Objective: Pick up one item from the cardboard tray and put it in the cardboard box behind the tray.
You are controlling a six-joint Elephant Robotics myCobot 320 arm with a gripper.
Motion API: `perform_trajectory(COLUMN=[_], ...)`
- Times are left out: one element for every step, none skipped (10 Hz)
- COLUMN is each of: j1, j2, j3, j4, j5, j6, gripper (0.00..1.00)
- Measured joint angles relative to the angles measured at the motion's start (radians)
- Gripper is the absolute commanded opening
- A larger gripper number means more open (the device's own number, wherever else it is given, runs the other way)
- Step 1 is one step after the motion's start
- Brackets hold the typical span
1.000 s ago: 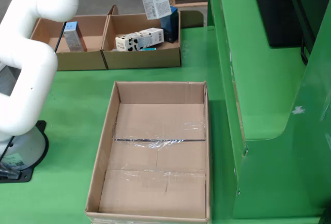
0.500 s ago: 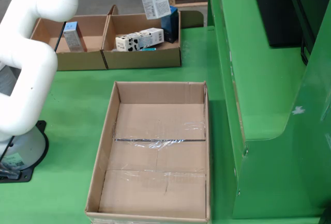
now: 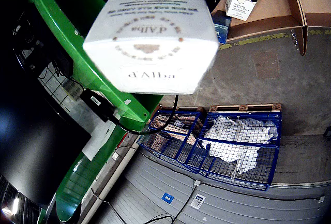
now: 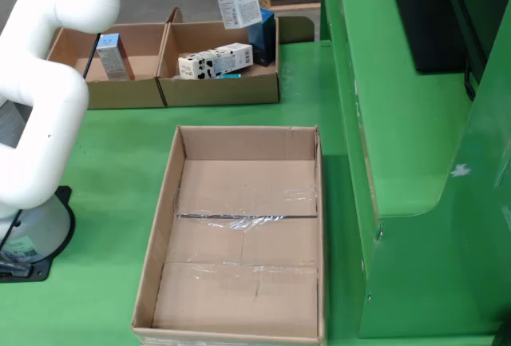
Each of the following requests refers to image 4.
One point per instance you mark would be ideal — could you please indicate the dark blue product carton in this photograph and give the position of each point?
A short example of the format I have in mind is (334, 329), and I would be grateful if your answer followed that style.
(265, 46)

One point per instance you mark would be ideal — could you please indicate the green metal cabinet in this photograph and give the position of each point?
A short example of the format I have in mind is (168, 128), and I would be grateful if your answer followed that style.
(399, 142)

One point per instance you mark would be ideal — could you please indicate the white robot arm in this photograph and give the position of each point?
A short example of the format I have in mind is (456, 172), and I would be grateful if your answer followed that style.
(40, 154)

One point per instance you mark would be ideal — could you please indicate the black monitor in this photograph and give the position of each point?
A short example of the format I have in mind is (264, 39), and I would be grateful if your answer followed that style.
(431, 22)

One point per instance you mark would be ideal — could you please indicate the white fabric bundle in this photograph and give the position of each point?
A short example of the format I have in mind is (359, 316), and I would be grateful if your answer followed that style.
(10, 126)

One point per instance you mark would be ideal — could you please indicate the grey-blue product carton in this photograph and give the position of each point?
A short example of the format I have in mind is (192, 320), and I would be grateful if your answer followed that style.
(112, 58)

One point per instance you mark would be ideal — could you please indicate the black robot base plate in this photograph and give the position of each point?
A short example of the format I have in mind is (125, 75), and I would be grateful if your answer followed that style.
(40, 272)

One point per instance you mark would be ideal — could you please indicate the large brown cardboard tray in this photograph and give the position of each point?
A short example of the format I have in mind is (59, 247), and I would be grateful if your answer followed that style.
(239, 302)

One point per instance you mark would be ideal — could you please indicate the open brown cardboard box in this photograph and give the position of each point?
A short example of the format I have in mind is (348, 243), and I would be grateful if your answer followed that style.
(223, 92)
(131, 94)

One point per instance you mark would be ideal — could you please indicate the small teal flat packet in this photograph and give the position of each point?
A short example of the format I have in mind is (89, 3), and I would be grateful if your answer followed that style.
(229, 76)

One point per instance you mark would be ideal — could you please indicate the white cow print carton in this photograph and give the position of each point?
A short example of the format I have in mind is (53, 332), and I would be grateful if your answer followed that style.
(211, 62)

